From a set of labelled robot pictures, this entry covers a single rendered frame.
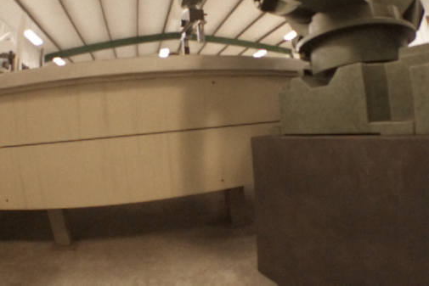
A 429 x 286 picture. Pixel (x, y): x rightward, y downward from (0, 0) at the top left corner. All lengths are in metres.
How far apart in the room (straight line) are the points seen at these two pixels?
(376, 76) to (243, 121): 0.66
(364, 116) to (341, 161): 0.11
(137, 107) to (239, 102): 0.44
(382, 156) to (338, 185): 0.13
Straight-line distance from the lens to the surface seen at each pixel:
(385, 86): 0.57
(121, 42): 13.48
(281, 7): 0.89
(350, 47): 0.66
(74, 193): 1.02
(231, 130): 1.01
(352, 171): 0.51
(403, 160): 0.46
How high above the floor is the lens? 0.55
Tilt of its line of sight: level
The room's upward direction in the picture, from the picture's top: 5 degrees counter-clockwise
